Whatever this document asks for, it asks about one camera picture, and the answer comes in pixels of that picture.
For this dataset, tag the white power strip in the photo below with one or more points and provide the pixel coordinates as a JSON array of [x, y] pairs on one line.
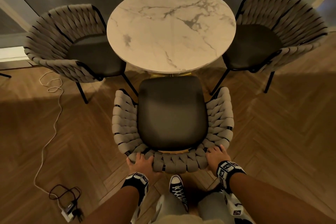
[[68, 212]]

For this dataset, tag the grey woven chair black seat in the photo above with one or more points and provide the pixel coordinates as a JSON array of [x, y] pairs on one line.
[[172, 116], [286, 19], [65, 34]]

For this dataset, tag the black white lace-up sneaker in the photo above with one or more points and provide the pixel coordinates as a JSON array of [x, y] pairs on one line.
[[178, 188]]

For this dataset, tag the person's left fingers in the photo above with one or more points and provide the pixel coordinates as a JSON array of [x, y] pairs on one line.
[[143, 157]]

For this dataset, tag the person's right fingers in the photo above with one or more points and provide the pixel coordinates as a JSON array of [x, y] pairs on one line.
[[215, 149]]

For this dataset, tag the person's grey jeans legs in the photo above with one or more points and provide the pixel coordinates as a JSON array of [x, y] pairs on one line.
[[170, 208]]

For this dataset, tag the person's right forearm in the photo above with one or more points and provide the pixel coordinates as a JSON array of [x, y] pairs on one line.
[[273, 200]]

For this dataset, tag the black furniture leg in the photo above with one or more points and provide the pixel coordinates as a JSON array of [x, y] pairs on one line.
[[5, 75]]

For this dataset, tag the person's right hand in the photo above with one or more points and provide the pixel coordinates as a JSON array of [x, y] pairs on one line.
[[217, 157]]

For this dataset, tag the person's left hand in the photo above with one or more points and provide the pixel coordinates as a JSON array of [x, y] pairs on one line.
[[141, 164]]

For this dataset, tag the person's left forearm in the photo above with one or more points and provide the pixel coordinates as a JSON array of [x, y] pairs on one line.
[[115, 206]]

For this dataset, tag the round white marble table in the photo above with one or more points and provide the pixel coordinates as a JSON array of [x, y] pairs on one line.
[[170, 27]]

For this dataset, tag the white marker-covered wrist device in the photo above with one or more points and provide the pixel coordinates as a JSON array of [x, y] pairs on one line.
[[236, 206]]

